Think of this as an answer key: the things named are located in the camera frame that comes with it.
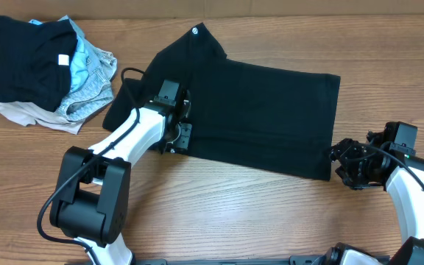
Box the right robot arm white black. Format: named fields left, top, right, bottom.
left=315, top=121, right=424, bottom=265

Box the beige folded garment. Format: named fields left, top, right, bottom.
left=0, top=102, right=85, bottom=135

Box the black t-shirt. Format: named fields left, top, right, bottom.
left=102, top=24, right=340, bottom=180

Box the light blue garment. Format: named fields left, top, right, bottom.
left=29, top=18, right=90, bottom=93

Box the folded black garment on pile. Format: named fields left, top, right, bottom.
left=0, top=15, right=77, bottom=112

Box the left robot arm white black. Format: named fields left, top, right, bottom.
left=40, top=79, right=192, bottom=264

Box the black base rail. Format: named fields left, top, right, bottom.
left=64, top=254, right=327, bottom=265

